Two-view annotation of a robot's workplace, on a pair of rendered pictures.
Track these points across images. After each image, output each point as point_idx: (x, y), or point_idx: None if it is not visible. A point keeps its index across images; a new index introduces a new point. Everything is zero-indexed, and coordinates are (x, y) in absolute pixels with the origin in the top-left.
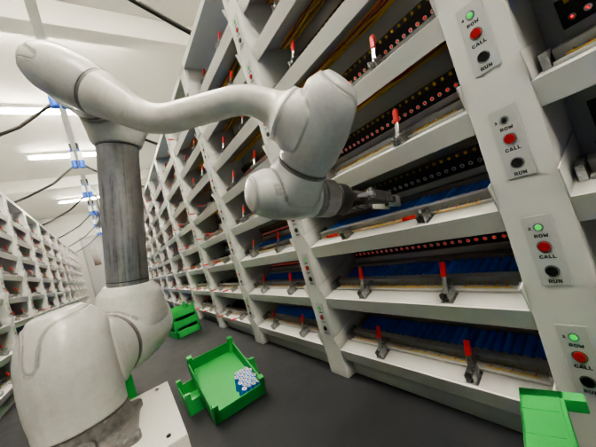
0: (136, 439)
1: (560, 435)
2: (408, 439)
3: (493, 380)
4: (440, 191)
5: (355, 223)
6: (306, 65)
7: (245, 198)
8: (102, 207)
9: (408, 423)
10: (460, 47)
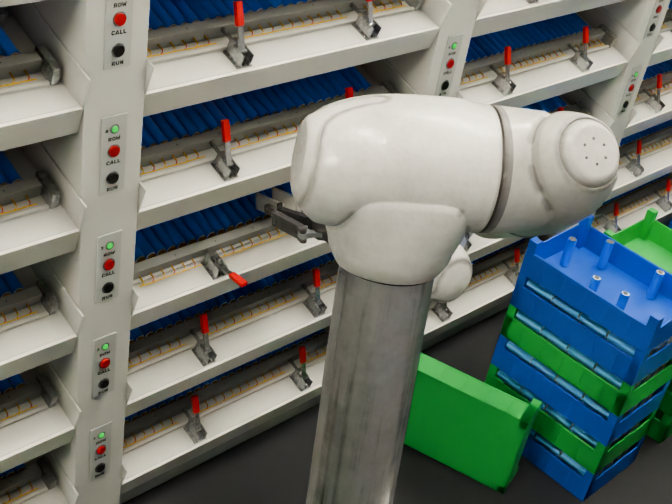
0: None
1: (443, 368)
2: (288, 489)
3: (313, 373)
4: None
5: (212, 240)
6: None
7: (450, 287)
8: (409, 411)
9: (263, 481)
10: (438, 67)
